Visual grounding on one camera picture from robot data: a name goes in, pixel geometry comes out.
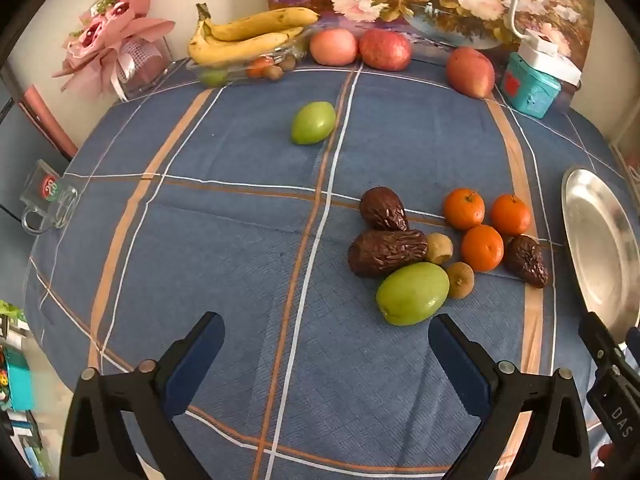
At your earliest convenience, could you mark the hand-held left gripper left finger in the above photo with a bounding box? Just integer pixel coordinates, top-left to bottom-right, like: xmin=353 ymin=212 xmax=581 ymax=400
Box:
xmin=60 ymin=311 xmax=226 ymax=480

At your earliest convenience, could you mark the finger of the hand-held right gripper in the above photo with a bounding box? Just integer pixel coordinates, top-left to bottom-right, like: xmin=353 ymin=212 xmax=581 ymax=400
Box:
xmin=578 ymin=311 xmax=627 ymax=377

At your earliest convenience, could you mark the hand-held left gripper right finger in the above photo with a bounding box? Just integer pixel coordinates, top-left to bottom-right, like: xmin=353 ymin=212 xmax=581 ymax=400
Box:
xmin=428 ymin=313 xmax=593 ymax=480

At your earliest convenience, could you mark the small kiwi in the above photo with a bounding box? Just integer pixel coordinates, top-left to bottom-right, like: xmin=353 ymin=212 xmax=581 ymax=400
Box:
xmin=445 ymin=262 xmax=475 ymax=300
xmin=425 ymin=232 xmax=454 ymax=266

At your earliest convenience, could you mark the large green jujube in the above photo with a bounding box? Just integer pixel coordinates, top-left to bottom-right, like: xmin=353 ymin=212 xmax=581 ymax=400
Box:
xmin=376 ymin=262 xmax=450 ymax=326

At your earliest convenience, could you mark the silver metal plate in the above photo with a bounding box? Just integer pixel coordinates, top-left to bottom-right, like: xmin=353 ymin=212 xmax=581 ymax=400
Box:
xmin=561 ymin=165 xmax=640 ymax=343

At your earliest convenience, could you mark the dried red date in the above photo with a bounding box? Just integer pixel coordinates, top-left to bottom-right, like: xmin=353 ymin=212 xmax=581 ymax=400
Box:
xmin=504 ymin=235 xmax=549 ymax=289
xmin=348 ymin=229 xmax=429 ymax=278
xmin=359 ymin=186 xmax=410 ymax=232

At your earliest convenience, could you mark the orange mandarin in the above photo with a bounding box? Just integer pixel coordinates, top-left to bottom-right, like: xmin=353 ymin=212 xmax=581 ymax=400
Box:
xmin=490 ymin=194 xmax=532 ymax=237
xmin=443 ymin=188 xmax=486 ymax=231
xmin=460 ymin=224 xmax=505 ymax=273

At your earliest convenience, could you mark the small green jujube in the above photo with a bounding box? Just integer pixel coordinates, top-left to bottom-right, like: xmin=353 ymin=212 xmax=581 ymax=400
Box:
xmin=291 ymin=101 xmax=336 ymax=146

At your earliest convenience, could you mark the blue plaid tablecloth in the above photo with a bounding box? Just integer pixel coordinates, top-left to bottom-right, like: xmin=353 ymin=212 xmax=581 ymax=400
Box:
xmin=22 ymin=55 xmax=640 ymax=480

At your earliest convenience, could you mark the teal storage box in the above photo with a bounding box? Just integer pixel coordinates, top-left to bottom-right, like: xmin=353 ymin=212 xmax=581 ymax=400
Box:
xmin=4 ymin=350 xmax=35 ymax=411

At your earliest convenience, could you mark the glass mug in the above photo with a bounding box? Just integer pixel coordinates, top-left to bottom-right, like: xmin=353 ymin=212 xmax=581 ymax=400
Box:
xmin=21 ymin=159 xmax=80 ymax=236

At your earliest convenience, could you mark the teal toy house box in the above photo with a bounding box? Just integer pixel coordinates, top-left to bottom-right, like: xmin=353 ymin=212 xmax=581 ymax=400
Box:
xmin=501 ymin=52 xmax=561 ymax=119

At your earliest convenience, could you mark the clear plastic tray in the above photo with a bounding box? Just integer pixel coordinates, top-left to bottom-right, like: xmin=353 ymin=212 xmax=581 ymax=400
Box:
xmin=186 ymin=40 xmax=311 ymax=87

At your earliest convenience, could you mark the large red apple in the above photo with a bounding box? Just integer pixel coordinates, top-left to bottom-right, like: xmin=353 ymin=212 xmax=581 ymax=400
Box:
xmin=446 ymin=46 xmax=496 ymax=99

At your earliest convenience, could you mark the clear acrylic box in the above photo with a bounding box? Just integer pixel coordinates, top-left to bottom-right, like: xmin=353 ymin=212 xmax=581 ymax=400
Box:
xmin=117 ymin=35 xmax=173 ymax=101

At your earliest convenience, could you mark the small orange fruit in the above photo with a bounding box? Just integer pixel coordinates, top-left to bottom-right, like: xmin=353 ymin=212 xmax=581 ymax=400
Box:
xmin=247 ymin=57 xmax=275 ymax=79

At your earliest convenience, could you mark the yellow banana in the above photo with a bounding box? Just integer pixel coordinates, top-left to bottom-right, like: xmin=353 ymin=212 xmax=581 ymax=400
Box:
xmin=188 ymin=26 xmax=304 ymax=66
xmin=196 ymin=3 xmax=320 ymax=42

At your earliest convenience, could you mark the dark red apple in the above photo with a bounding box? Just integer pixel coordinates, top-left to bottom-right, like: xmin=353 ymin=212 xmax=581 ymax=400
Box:
xmin=359 ymin=28 xmax=413 ymax=72

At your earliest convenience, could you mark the pink flower bouquet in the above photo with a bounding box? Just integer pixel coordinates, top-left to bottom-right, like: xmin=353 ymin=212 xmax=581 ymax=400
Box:
xmin=52 ymin=0 xmax=176 ymax=101

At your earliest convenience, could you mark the pale pink apple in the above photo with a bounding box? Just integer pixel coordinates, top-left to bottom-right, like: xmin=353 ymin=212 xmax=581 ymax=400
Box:
xmin=309 ymin=28 xmax=359 ymax=66

